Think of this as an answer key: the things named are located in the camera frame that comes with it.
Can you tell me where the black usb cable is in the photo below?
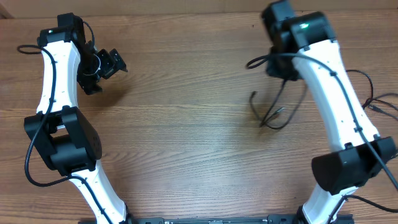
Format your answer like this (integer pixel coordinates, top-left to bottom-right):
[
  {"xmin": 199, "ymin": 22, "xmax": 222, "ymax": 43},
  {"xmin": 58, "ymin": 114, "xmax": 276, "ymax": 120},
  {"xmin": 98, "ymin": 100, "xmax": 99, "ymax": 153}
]
[{"xmin": 248, "ymin": 79, "xmax": 308, "ymax": 131}]

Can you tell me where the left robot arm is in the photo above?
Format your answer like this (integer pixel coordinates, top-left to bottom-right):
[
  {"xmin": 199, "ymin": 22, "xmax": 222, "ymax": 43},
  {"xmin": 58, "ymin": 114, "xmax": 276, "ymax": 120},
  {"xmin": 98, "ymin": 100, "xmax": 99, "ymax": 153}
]
[{"xmin": 17, "ymin": 12, "xmax": 134, "ymax": 223}]

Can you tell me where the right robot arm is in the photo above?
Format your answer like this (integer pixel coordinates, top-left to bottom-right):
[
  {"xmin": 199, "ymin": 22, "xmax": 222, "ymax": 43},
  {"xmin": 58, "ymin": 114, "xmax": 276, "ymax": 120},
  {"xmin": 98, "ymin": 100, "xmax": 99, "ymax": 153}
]
[{"xmin": 262, "ymin": 1, "xmax": 397, "ymax": 223}]

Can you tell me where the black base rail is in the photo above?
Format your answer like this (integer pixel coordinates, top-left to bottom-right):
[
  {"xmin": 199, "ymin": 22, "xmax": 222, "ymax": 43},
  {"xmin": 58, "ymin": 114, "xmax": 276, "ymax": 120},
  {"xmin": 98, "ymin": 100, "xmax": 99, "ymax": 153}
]
[{"xmin": 77, "ymin": 213, "xmax": 355, "ymax": 224}]

